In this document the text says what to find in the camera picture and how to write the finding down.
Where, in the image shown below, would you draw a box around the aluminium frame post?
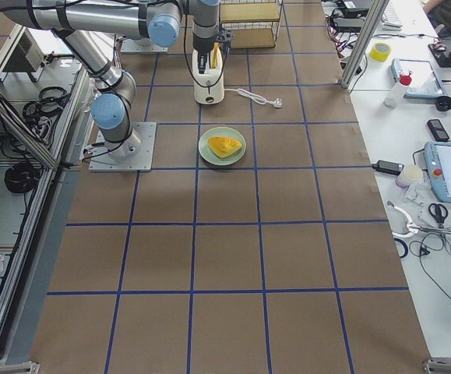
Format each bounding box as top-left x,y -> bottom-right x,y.
340,0 -> 389,89

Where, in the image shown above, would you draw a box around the wire basket with checkered cloth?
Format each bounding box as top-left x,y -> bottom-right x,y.
220,0 -> 283,49

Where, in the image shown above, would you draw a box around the white two-slot toaster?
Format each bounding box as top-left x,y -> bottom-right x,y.
192,50 -> 224,104

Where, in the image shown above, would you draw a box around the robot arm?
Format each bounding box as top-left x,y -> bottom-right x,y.
0,1 -> 220,162

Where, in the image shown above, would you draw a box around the yellow tape roll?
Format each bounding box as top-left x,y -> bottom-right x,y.
368,42 -> 392,62

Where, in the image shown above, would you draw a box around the orange triangular pastry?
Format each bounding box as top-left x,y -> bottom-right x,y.
207,136 -> 242,159

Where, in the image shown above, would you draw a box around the black phone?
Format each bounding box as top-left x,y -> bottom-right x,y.
427,119 -> 449,142

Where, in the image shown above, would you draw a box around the clear bottle with red cap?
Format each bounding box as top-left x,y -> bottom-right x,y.
383,69 -> 412,108

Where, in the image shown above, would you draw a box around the white toaster power cord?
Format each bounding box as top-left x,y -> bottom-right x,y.
224,87 -> 284,110

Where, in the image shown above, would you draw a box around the bread slice with orange crust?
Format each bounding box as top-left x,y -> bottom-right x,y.
209,42 -> 222,69

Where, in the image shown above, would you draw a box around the light green plate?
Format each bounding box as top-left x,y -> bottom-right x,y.
198,126 -> 246,166

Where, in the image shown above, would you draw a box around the black scissors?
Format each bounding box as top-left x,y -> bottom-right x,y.
428,203 -> 449,228

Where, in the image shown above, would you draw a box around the black power adapter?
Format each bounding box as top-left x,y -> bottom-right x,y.
372,160 -> 404,176

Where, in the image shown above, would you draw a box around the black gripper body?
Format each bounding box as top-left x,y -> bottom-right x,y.
192,21 -> 233,55

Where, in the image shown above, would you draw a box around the white paper cup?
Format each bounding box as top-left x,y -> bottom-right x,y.
395,164 -> 423,189

